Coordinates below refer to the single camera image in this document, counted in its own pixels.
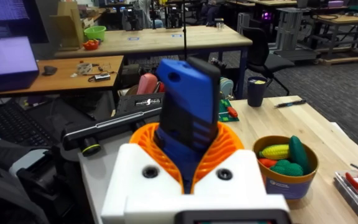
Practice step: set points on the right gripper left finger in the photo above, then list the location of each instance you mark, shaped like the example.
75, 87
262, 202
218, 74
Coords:
135, 174

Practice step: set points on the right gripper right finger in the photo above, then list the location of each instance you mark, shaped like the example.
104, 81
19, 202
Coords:
238, 177

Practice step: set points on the blue electric screwdriver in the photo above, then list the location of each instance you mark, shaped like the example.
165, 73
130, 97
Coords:
188, 102

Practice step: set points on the brown tub with toy vegetables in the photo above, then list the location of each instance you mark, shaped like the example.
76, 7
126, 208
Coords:
286, 169

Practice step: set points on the long black bar device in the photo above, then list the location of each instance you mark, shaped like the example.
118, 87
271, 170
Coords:
110, 124

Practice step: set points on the green board with toy blocks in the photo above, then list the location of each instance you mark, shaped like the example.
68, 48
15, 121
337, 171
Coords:
227, 113

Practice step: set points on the black case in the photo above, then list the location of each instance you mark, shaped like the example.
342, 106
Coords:
140, 102

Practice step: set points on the dark blue cup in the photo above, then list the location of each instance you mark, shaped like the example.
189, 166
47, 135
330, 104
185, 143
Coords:
256, 91

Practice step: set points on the black pen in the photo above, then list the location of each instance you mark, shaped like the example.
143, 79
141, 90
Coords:
291, 103

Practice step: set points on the pink plastic object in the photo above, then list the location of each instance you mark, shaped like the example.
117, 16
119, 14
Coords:
147, 84

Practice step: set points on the clear box with orange pliers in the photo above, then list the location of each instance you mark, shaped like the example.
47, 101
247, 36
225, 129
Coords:
357, 189

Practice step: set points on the small wooden desk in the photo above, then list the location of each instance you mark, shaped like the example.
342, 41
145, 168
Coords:
61, 79

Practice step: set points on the black office chair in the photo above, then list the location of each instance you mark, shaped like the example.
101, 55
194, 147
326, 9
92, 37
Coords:
259, 53

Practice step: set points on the black keyboard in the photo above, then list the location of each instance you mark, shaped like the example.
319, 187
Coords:
14, 124

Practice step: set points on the black computer mouse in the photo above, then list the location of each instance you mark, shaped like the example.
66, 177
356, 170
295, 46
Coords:
49, 70

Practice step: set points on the large wooden table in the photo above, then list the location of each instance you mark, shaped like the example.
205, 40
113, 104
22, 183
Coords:
154, 40

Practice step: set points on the red bowl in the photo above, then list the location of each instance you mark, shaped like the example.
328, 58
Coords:
91, 45

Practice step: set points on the green plastic bowl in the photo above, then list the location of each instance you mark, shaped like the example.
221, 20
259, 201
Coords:
95, 32

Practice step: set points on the thin black pole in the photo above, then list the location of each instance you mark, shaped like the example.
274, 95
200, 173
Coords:
185, 31

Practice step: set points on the grey metal stand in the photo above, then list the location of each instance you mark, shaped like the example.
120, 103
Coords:
292, 31

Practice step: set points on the cardboard box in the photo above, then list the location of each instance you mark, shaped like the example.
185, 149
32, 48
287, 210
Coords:
68, 25

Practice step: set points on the laptop screen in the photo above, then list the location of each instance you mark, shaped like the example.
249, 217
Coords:
6, 62

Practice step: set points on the dark monitor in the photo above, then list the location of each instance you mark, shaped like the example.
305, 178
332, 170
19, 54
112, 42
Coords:
8, 18

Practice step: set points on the wooden workbench with black frame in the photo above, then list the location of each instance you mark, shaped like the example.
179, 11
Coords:
346, 20

